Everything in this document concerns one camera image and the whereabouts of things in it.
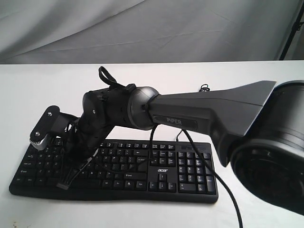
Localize grey backdrop cloth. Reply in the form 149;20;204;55
0;0;301;64

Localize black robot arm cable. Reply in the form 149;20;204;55
149;124;244;228

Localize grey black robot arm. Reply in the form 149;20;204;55
65;67;304;214

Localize black tripod stand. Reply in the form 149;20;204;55
278;0;304;61

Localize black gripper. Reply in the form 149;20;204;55
56;116;114;189

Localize black acer keyboard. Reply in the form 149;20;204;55
9;138;218;203

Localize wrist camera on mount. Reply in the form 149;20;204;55
29;105;78;151

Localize black USB cable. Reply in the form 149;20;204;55
176;84;211;141

